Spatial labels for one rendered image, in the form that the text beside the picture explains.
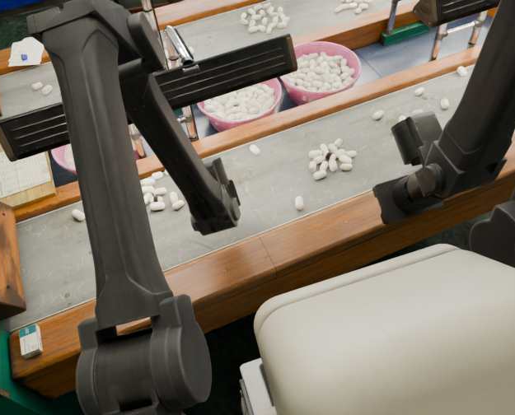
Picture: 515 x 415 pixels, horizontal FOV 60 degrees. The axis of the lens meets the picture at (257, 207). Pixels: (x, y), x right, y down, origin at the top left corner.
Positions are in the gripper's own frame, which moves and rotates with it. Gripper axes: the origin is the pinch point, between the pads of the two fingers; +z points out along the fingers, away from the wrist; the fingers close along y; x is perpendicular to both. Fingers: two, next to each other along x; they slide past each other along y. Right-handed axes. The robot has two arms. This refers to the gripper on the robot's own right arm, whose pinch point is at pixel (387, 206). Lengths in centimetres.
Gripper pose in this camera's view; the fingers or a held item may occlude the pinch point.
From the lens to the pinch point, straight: 84.8
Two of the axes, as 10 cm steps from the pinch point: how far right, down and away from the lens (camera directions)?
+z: -0.9, 1.9, 9.8
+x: 3.0, 9.4, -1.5
